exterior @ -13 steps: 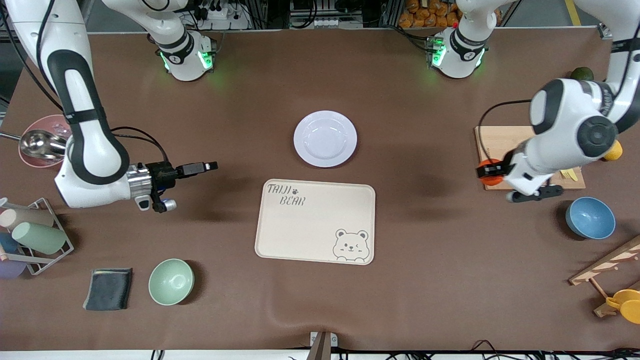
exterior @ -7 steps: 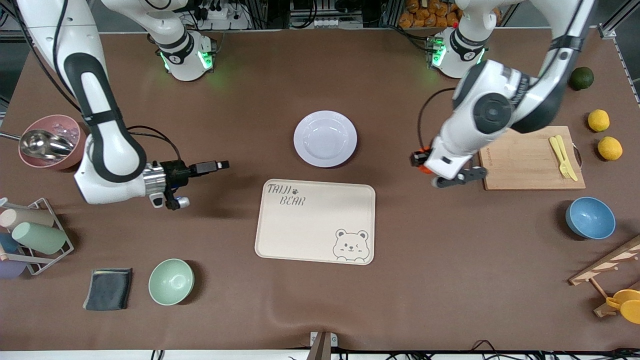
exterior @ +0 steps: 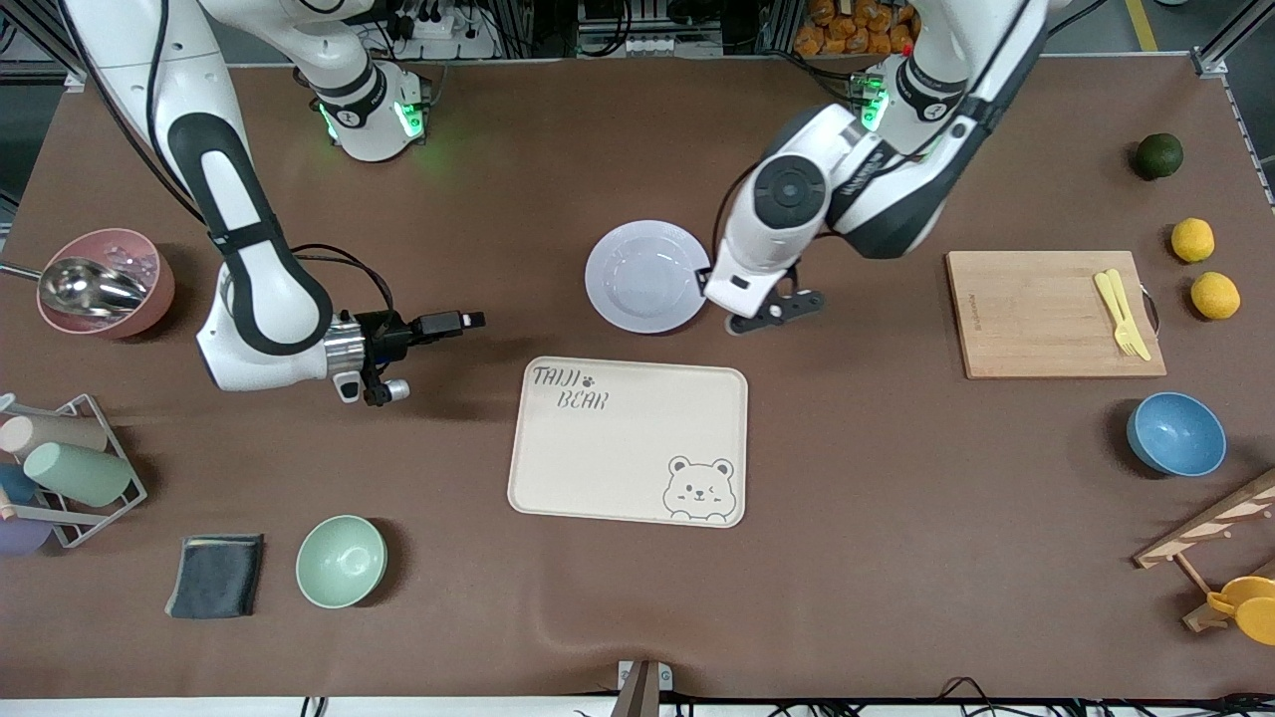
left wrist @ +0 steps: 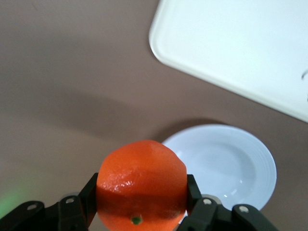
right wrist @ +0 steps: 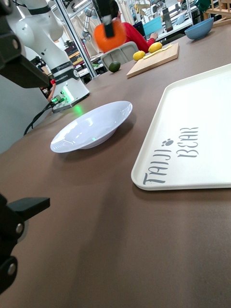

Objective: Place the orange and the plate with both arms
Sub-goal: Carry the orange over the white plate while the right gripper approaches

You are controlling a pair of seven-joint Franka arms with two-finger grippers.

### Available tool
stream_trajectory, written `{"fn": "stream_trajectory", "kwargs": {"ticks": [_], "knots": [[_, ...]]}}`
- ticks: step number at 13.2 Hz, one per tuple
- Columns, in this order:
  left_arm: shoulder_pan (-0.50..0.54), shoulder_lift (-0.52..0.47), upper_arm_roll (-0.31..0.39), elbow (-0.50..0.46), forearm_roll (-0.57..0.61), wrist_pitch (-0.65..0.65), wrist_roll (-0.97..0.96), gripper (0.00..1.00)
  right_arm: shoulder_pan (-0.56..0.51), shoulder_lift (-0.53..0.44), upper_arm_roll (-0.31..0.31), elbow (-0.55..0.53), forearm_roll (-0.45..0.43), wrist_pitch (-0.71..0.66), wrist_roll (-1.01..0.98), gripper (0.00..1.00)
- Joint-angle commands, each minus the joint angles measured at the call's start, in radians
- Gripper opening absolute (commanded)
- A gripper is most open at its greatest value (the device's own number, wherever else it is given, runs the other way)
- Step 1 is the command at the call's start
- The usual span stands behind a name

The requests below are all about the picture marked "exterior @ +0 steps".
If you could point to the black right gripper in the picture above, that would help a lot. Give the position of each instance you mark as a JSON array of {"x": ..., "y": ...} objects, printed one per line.
[{"x": 384, "y": 337}]

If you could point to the white round plate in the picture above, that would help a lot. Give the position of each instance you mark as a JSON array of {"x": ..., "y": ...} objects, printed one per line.
[{"x": 642, "y": 279}]

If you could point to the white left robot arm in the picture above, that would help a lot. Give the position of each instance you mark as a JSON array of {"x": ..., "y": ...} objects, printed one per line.
[{"x": 926, "y": 110}]

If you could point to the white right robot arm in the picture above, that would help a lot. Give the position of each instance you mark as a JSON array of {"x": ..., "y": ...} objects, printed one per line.
[{"x": 269, "y": 299}]

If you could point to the cream tray with bear print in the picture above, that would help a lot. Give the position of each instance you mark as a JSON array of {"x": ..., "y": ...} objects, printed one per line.
[{"x": 618, "y": 448}]

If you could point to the pale green bowl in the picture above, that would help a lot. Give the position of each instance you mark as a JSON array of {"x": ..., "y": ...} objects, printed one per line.
[{"x": 341, "y": 562}]

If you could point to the white power strip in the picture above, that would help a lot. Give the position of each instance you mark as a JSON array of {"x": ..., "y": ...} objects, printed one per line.
[{"x": 448, "y": 40}]

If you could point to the pink bowl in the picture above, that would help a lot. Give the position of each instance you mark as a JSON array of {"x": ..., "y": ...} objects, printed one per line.
[{"x": 149, "y": 299}]

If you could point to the dark grey cloth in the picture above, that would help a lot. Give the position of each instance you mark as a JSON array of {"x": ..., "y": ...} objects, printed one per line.
[{"x": 214, "y": 576}]

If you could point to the metal scoop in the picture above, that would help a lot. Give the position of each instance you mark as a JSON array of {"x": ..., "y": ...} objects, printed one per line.
[{"x": 90, "y": 286}]

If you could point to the pale green cup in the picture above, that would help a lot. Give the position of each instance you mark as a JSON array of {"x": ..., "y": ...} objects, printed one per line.
[{"x": 80, "y": 473}]

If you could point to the beige cup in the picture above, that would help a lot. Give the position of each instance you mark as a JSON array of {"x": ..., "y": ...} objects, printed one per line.
[{"x": 55, "y": 434}]

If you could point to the blue cup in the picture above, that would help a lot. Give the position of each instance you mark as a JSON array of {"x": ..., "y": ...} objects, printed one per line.
[{"x": 15, "y": 485}]

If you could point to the crate of orange fruit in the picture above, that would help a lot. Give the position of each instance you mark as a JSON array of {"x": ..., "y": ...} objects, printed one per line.
[{"x": 847, "y": 28}]

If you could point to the purple cup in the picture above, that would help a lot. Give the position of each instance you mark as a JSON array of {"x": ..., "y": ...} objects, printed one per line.
[{"x": 20, "y": 538}]

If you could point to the wooden cutting board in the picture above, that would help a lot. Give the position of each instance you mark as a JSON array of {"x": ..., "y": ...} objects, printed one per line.
[{"x": 1036, "y": 314}]

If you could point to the dark green avocado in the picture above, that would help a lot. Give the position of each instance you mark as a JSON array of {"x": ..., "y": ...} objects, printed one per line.
[{"x": 1159, "y": 156}]

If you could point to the blue bowl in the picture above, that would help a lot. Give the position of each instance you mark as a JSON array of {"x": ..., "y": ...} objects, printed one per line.
[{"x": 1175, "y": 433}]

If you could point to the yellow lemon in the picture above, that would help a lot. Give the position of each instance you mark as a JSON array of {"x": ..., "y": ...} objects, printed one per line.
[
  {"x": 1192, "y": 240},
  {"x": 1215, "y": 296}
]

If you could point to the wooden mug rack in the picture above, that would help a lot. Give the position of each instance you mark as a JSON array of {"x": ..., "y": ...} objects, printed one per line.
[{"x": 1210, "y": 523}]

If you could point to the yellow mug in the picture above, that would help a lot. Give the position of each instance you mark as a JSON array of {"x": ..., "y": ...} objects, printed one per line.
[{"x": 1250, "y": 607}]

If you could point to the metal table edge bracket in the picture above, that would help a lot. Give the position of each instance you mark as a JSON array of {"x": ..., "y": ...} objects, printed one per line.
[{"x": 642, "y": 687}]

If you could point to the aluminium frame post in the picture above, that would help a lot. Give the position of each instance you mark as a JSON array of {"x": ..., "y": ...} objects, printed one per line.
[{"x": 1220, "y": 50}]

